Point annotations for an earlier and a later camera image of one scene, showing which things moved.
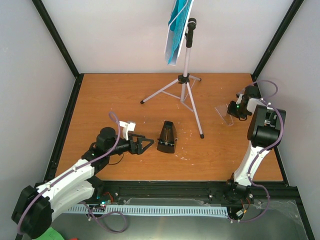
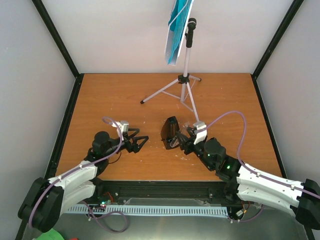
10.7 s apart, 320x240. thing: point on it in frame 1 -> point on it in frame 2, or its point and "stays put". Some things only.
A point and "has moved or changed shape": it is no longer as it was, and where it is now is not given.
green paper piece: x=50 y=234 stays put
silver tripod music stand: x=184 y=79 stays put
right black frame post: x=280 y=31 stays put
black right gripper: x=230 y=111 -> x=187 y=142
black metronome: x=168 y=137 has moved or changed shape
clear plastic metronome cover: x=222 y=110 -> x=185 y=130
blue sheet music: x=177 y=25 stays put
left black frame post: x=60 y=44 stays put
